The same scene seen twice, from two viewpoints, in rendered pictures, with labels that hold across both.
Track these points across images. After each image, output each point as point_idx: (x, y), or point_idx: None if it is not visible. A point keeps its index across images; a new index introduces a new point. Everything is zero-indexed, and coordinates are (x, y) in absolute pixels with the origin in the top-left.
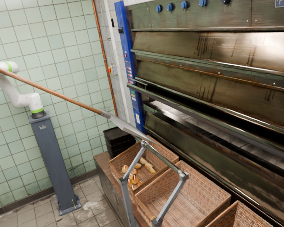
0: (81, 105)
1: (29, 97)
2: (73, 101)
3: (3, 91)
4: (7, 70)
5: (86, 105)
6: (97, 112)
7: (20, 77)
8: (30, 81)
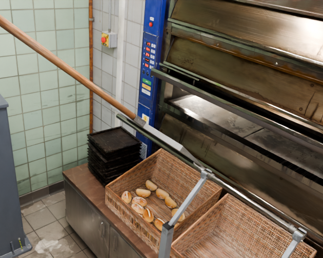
0: (113, 102)
1: None
2: (103, 93)
3: None
4: None
5: (119, 102)
6: (130, 115)
7: (32, 40)
8: (47, 49)
